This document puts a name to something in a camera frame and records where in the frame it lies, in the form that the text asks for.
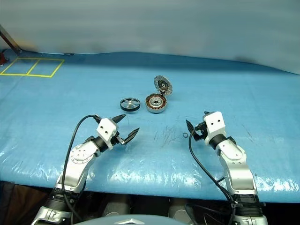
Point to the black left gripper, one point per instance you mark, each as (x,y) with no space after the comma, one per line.
(118,139)

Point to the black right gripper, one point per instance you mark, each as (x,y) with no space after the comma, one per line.
(199,134)

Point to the black rimmed silver rotor wheel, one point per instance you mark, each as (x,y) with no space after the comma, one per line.
(129,103)

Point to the motor stator with copper windings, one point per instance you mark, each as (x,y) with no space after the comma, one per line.
(155,102)

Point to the silver finned motor end cap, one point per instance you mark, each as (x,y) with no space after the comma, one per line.
(162,84)

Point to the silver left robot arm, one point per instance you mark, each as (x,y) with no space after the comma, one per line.
(75,168)

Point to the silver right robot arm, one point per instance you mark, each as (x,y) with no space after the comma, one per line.
(239,173)

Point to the blue plastic table cover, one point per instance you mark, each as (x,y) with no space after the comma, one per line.
(211,82)

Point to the grey rounded cylinder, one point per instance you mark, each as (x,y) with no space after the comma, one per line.
(178,209)
(116,206)

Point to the grey robot torso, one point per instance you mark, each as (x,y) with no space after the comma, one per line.
(131,220)

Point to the yellow tape rectangle marking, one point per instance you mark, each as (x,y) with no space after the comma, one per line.
(14,74)

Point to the slanted metal bar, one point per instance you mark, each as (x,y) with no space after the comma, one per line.
(9,38)

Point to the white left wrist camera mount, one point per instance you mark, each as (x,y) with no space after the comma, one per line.
(110,125)

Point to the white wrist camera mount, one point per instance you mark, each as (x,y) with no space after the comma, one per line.
(214,131)
(110,125)

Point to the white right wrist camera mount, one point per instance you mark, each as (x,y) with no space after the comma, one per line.
(214,131)

